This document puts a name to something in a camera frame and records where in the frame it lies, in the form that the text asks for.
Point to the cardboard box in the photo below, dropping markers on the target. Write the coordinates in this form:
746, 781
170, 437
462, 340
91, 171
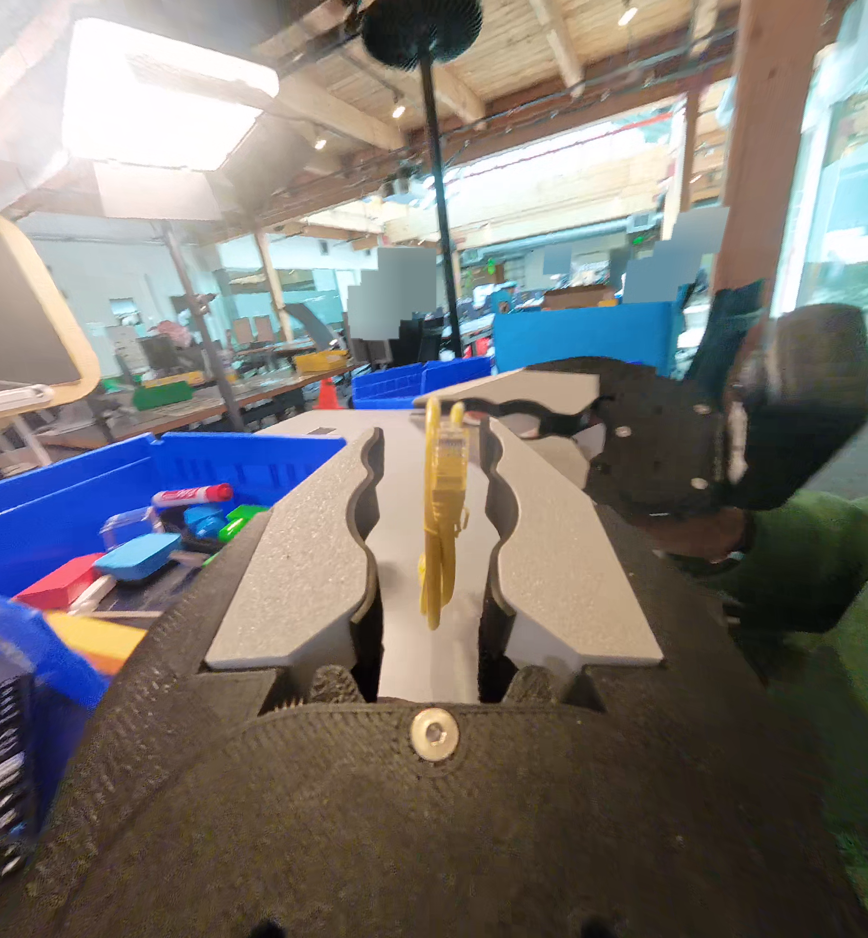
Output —
577, 297

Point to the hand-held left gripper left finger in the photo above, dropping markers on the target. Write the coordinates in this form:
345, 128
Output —
294, 579

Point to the long yellow block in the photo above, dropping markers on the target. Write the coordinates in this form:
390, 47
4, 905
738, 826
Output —
97, 641

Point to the small blue bin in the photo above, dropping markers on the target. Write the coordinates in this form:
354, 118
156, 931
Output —
456, 374
386, 387

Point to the studio light panel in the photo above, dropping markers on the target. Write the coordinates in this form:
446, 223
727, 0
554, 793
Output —
163, 95

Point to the clear acrylic cube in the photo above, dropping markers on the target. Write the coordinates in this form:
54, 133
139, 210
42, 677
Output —
130, 527

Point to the red dry-erase marker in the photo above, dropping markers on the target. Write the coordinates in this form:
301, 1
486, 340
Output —
192, 495

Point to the long wooden table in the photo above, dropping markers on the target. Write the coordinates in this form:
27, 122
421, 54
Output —
258, 388

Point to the green bin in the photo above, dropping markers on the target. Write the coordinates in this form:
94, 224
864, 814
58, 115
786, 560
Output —
163, 394

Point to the green two-stud brick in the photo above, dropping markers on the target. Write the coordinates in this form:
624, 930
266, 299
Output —
247, 517

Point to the yellow bin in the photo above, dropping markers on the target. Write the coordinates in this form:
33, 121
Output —
320, 362

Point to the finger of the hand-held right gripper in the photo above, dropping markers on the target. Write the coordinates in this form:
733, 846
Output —
577, 454
536, 392

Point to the person's right forearm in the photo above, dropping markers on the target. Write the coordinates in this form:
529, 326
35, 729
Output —
807, 557

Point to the large blue plastic bin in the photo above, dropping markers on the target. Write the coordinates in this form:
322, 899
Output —
53, 505

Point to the light blue cart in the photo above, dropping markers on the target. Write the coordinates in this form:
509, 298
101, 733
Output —
587, 337

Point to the black board tan frame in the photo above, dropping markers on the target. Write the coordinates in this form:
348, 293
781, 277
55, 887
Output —
9, 308

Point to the red block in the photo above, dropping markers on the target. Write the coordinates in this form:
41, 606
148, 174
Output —
56, 582

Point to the black pole round disc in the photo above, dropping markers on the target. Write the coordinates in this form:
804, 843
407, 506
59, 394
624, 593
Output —
437, 183

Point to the light blue foam block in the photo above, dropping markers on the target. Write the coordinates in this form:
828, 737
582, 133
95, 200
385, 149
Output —
137, 557

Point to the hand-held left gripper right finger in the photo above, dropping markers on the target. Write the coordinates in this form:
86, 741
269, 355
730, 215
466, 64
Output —
580, 586

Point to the person's right hand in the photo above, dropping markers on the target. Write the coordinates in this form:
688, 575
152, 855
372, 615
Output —
705, 535

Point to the slim wooden post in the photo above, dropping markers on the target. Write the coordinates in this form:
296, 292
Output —
679, 161
272, 286

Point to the blue stud brick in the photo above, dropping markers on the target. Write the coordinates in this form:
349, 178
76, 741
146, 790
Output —
203, 524

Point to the green jacket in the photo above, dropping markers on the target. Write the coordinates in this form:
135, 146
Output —
866, 733

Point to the thick wooden post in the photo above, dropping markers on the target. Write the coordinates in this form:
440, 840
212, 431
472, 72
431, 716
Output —
763, 146

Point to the orange traffic cone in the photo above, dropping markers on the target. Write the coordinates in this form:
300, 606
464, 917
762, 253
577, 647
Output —
327, 396

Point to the metal light stand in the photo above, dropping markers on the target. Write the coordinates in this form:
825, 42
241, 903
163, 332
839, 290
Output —
199, 322

